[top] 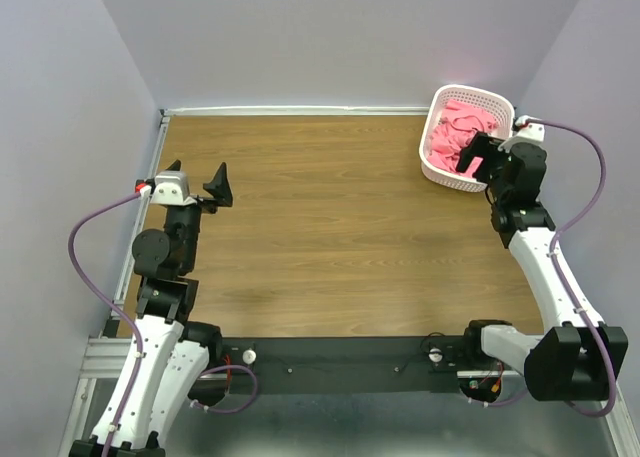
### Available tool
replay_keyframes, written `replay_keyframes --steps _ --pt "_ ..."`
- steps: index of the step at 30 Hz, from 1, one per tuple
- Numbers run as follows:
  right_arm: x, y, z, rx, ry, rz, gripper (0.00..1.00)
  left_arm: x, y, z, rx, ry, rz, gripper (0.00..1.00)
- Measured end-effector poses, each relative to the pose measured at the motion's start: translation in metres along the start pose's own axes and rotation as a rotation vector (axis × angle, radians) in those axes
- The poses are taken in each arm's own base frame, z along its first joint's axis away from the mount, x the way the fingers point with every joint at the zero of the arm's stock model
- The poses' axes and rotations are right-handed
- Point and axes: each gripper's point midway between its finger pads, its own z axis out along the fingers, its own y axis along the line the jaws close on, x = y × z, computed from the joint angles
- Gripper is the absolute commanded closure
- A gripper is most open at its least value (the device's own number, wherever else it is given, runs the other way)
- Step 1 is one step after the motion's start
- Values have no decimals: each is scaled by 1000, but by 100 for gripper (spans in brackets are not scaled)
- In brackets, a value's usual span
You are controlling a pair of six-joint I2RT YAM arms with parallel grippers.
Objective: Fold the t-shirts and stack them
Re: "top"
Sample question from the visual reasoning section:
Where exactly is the pink t shirt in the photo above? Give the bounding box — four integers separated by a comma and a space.
428, 99, 498, 178

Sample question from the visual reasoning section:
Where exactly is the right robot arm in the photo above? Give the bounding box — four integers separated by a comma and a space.
457, 132, 628, 403

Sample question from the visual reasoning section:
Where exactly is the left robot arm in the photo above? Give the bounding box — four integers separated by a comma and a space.
69, 161, 233, 456

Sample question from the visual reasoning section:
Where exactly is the white plastic basket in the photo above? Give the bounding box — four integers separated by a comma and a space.
418, 85, 515, 193

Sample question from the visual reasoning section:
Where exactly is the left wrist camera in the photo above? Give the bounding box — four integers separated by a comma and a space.
135, 170, 196, 207

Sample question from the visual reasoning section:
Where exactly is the aluminium frame rail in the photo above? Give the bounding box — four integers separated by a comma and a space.
57, 109, 171, 456

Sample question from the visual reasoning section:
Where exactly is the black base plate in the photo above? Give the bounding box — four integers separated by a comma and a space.
187, 334, 506, 398

